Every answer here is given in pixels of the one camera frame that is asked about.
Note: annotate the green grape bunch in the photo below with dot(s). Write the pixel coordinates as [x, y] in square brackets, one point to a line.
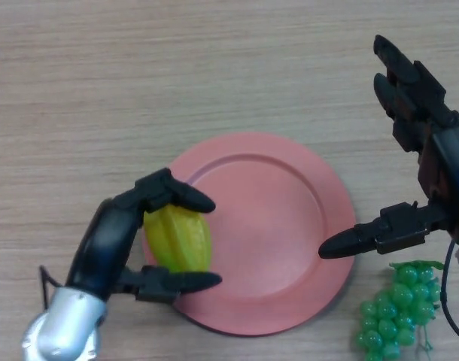
[402, 295]

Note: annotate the yellow starfruit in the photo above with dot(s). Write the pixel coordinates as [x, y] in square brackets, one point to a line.
[180, 240]

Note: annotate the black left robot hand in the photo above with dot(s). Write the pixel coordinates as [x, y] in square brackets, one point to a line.
[105, 240]

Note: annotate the pink round plate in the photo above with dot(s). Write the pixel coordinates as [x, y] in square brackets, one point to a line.
[267, 233]

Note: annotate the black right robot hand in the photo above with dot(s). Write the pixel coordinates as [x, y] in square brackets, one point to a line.
[447, 158]

